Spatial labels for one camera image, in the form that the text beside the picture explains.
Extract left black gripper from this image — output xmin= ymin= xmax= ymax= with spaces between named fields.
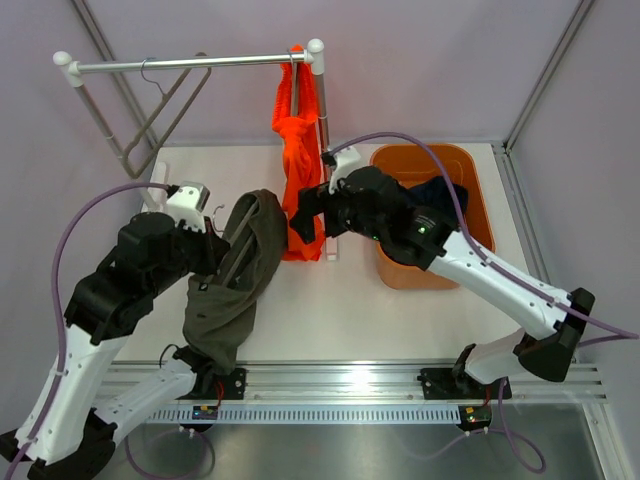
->
xmin=147 ymin=213 xmax=231 ymax=297

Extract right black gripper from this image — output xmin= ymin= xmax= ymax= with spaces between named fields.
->
xmin=290 ymin=181 xmax=387 ymax=245

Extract grey hanger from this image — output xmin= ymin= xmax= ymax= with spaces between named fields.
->
xmin=287 ymin=49 xmax=299 ymax=117
xmin=209 ymin=193 xmax=259 ymax=288
xmin=122 ymin=67 xmax=212 ymax=180

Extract olive green shorts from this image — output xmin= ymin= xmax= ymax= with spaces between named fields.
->
xmin=183 ymin=189 xmax=287 ymax=376

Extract orange shorts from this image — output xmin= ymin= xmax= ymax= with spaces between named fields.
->
xmin=270 ymin=43 xmax=329 ymax=263

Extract navy blue shorts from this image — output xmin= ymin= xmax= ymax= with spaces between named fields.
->
xmin=402 ymin=176 xmax=459 ymax=224

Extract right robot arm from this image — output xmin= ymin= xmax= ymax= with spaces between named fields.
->
xmin=290 ymin=166 xmax=595 ymax=397

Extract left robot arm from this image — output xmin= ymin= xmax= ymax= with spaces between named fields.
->
xmin=1 ymin=212 xmax=229 ymax=479

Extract orange plastic basket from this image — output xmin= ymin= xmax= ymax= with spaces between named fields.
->
xmin=370 ymin=144 xmax=496 ymax=290

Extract silver clothes rack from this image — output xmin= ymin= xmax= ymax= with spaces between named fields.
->
xmin=53 ymin=39 xmax=338 ymax=260

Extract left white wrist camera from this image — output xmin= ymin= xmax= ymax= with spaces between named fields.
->
xmin=164 ymin=181 xmax=210 ymax=233

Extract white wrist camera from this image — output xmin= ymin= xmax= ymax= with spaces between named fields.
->
xmin=321 ymin=146 xmax=364 ymax=194
xmin=164 ymin=181 xmax=210 ymax=233

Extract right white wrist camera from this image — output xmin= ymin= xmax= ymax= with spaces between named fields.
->
xmin=321 ymin=146 xmax=364 ymax=194

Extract white slotted cable duct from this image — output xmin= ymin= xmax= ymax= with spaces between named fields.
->
xmin=146 ymin=404 xmax=461 ymax=425

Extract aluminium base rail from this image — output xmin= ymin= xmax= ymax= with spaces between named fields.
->
xmin=99 ymin=360 xmax=609 ymax=406

